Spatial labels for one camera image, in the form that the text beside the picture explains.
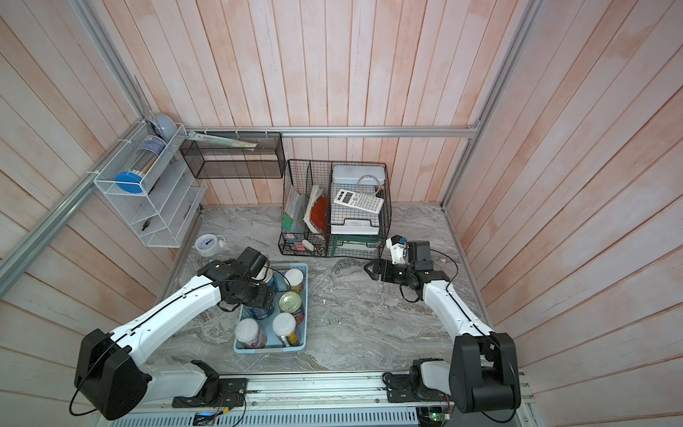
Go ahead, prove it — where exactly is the blue cap clear tube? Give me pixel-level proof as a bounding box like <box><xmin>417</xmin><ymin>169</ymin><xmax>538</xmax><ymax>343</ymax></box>
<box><xmin>115</xmin><ymin>135</ymin><xmax>166</xmax><ymax>194</ymax></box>

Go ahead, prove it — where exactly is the light blue plastic basket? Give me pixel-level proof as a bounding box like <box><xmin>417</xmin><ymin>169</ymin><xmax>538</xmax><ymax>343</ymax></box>
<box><xmin>233</xmin><ymin>263</ymin><xmax>309</xmax><ymax>355</ymax></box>

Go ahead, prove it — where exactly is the white lid small tan can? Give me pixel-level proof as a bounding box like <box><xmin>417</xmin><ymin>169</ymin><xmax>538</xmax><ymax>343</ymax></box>
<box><xmin>285</xmin><ymin>269</ymin><xmax>304</xmax><ymax>295</ymax></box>

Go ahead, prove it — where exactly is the red notebook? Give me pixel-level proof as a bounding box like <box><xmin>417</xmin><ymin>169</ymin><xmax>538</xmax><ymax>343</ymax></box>
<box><xmin>309</xmin><ymin>196</ymin><xmax>327</xmax><ymax>233</ymax></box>

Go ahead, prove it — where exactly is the white calculator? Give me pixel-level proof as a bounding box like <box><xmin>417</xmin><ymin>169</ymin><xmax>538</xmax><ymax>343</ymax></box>
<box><xmin>333</xmin><ymin>189</ymin><xmax>384</xmax><ymax>215</ymax></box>

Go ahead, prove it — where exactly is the white storage box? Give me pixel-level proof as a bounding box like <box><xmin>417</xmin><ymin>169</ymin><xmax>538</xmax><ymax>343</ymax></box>
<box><xmin>332</xmin><ymin>165</ymin><xmax>386</xmax><ymax>190</ymax></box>

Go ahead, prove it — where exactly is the black wire desk organizer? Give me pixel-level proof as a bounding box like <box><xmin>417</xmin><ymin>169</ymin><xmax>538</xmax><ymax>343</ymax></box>
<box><xmin>279</xmin><ymin>159</ymin><xmax>392</xmax><ymax>260</ymax></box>

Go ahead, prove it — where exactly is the white wire wall shelf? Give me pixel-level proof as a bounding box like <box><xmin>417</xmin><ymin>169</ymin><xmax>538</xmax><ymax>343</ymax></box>
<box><xmin>94</xmin><ymin>123</ymin><xmax>207</xmax><ymax>248</ymax></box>

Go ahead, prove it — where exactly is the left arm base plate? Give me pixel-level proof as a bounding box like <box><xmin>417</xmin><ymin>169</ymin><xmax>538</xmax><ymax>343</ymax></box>
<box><xmin>172</xmin><ymin>377</ymin><xmax>247</xmax><ymax>409</ymax></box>

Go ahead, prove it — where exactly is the dark blue pull tab can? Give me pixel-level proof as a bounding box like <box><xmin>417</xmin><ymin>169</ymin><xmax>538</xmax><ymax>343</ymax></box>
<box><xmin>247</xmin><ymin>305</ymin><xmax>275</xmax><ymax>320</ymax></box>

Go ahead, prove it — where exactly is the white alarm clock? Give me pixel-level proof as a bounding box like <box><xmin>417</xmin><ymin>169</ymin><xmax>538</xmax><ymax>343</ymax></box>
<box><xmin>194</xmin><ymin>233</ymin><xmax>227</xmax><ymax>258</ymax></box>

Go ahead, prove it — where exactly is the green folder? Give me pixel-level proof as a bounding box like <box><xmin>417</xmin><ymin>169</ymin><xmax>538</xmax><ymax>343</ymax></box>
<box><xmin>333</xmin><ymin>235</ymin><xmax>382</xmax><ymax>250</ymax></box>

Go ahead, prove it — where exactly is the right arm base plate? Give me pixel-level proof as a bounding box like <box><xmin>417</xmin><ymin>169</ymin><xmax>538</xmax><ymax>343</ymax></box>
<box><xmin>382</xmin><ymin>372</ymin><xmax>448</xmax><ymax>403</ymax></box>

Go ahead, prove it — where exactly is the pale green ruler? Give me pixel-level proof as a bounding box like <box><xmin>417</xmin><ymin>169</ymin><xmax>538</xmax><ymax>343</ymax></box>
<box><xmin>186</xmin><ymin>131</ymin><xmax>258</xmax><ymax>149</ymax></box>

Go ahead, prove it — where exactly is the white lid red label can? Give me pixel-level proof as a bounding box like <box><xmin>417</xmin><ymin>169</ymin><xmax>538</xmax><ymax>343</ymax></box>
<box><xmin>235</xmin><ymin>318</ymin><xmax>267</xmax><ymax>349</ymax></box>

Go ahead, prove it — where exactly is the aluminium rail frame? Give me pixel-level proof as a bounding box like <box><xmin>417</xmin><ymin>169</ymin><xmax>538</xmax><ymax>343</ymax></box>
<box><xmin>115</xmin><ymin>371</ymin><xmax>544</xmax><ymax>426</ymax></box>

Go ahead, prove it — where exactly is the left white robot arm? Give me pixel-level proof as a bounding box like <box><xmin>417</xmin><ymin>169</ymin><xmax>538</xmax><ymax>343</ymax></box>
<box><xmin>74</xmin><ymin>247</ymin><xmax>275</xmax><ymax>421</ymax></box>

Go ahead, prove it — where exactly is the black mesh wall basket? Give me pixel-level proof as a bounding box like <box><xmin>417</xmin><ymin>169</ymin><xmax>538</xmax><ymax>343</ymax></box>
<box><xmin>180</xmin><ymin>131</ymin><xmax>286</xmax><ymax>179</ymax></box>

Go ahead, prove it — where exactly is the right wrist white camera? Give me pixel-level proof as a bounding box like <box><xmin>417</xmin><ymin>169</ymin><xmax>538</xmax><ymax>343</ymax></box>
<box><xmin>386</xmin><ymin>235</ymin><xmax>408</xmax><ymax>265</ymax></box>

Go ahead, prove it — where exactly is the white lid yellow label can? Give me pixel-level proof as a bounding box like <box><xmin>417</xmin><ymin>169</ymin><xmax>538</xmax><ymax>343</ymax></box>
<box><xmin>272</xmin><ymin>312</ymin><xmax>301</xmax><ymax>347</ymax></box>

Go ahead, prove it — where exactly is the blue yellow pull tab can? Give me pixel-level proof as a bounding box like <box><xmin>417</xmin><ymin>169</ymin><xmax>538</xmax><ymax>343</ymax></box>
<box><xmin>255</xmin><ymin>266</ymin><xmax>277</xmax><ymax>291</ymax></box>

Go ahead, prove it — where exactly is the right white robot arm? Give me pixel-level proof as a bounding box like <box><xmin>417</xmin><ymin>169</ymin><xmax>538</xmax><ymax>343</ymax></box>
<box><xmin>364</xmin><ymin>236</ymin><xmax>522</xmax><ymax>416</ymax></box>

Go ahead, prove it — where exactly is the white eraser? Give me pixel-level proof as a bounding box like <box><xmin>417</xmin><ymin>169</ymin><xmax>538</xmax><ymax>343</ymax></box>
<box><xmin>302</xmin><ymin>239</ymin><xmax>316</xmax><ymax>252</ymax></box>

